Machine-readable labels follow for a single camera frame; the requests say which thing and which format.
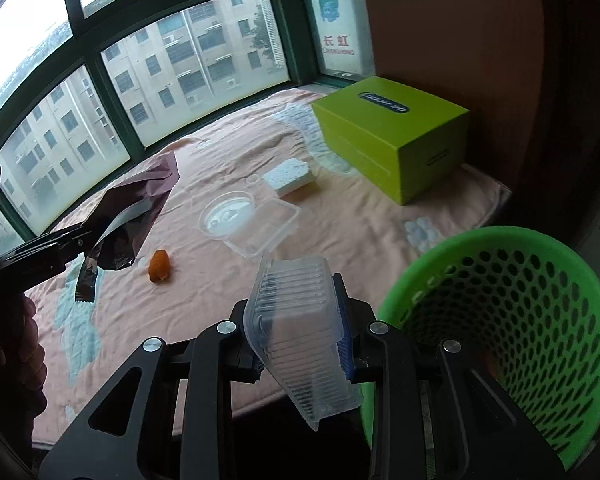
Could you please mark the clear ribbed plastic container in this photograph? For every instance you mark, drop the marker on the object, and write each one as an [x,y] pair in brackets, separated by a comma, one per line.
[300,335]

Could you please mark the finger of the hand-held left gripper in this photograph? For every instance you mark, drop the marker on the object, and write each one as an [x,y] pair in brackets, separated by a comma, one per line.
[45,255]

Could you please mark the green window frame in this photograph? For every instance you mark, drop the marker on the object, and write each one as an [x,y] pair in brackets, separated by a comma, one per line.
[90,45]

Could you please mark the white sponge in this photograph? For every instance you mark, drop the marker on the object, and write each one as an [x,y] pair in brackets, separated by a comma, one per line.
[290,177]

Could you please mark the apartment building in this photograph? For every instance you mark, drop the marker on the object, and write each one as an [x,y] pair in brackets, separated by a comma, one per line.
[195,60]

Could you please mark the round clear plastic lid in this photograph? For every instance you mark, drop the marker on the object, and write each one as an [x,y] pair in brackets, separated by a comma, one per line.
[227,212]

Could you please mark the maroon plastic bag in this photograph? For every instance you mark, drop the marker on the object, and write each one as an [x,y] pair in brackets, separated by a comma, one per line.
[130,210]

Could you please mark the pink printed blanket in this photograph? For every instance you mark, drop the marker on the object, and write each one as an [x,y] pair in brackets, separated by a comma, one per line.
[205,300]

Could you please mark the green cardboard box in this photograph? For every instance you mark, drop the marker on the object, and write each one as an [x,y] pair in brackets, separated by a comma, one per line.
[380,130]

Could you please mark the green plastic basket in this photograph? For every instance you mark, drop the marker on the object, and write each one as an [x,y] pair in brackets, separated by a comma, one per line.
[505,300]

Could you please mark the person's left hand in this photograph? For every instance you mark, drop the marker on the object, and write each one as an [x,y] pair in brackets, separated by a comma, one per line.
[22,355]

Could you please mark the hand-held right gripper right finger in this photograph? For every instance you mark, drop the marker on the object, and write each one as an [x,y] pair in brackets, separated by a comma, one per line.
[342,320]

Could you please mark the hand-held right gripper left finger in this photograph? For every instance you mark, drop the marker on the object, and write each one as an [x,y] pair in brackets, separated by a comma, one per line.
[215,360]

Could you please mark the clear rectangular plastic box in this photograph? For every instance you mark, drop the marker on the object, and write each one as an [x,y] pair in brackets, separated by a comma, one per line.
[275,225]

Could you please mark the blue logo window sticker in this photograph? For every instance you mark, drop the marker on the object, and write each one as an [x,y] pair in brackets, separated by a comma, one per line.
[332,10]

